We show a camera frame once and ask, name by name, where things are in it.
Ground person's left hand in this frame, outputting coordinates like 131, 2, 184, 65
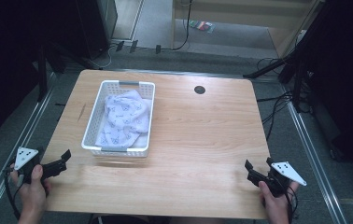
9, 164, 52, 220

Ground black hanging cable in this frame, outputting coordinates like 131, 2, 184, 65
170, 0, 195, 52

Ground dark curtain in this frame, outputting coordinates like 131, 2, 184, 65
292, 0, 353, 188
0, 0, 84, 148

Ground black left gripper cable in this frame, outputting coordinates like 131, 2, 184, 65
2, 166, 22, 221

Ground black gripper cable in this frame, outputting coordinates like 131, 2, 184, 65
2, 166, 22, 221
284, 186, 300, 224

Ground black cabinet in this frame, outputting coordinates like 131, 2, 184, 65
74, 0, 119, 61

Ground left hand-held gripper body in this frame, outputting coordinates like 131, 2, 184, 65
3, 147, 69, 185

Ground metal floor rail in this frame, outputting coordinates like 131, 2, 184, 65
0, 70, 58, 224
284, 91, 349, 224

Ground person's right hand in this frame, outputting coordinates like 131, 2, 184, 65
258, 180, 301, 224

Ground black metal stand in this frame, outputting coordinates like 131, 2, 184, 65
242, 46, 311, 114

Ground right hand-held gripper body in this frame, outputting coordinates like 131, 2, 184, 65
247, 161, 307, 199

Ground white cable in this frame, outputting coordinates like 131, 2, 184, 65
88, 44, 119, 70

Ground black upright post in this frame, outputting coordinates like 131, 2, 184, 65
35, 46, 49, 103

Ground colourful packet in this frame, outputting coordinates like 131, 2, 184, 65
189, 20, 217, 35

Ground white perforated plastic basket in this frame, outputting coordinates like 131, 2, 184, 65
80, 79, 157, 159

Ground black floor cables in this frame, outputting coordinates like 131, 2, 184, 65
256, 56, 294, 142

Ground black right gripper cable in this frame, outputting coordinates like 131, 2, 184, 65
284, 186, 300, 224

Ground white butterfly print cloth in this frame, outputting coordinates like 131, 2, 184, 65
94, 90, 151, 149

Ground light wooden shelf unit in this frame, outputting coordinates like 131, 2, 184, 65
170, 0, 323, 59

